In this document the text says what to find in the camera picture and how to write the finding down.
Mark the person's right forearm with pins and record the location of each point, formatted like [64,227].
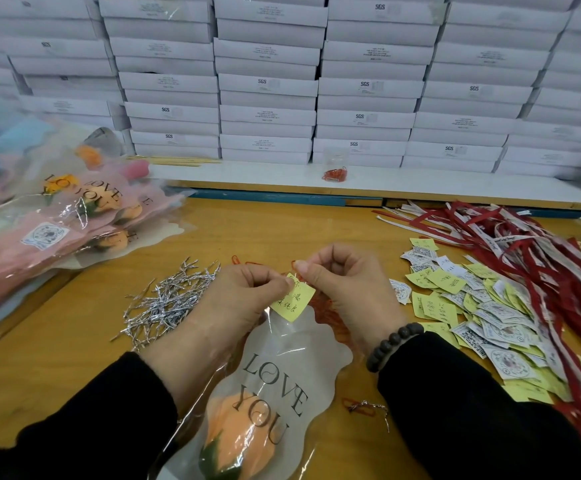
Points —
[490,415]

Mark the cream orange rose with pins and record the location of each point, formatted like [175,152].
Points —
[276,395]

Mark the person's left forearm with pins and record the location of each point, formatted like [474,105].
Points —
[71,430]

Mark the pile of yellow white tags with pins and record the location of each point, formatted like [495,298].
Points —
[480,315]

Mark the yellow note tag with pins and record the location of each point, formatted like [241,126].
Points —
[292,300]

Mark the pile of silver twist ties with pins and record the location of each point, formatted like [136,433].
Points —
[166,305]

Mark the wall of stacked white boxes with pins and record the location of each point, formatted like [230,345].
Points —
[270,85]

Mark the small bag of red clips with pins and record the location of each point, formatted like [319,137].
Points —
[334,175]

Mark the pile of flowers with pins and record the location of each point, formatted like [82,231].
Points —
[31,245]

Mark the pile of orange paper clips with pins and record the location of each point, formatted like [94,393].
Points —
[350,405]

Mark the person's left hand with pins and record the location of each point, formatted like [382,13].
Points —
[226,320]

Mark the pile of red ribbons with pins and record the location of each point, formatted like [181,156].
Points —
[530,260]

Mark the long white board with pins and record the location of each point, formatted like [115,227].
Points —
[450,183]

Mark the person's right hand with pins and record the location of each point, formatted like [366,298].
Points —
[355,290]

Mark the wooden sticks bundle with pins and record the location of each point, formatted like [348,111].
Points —
[176,161]

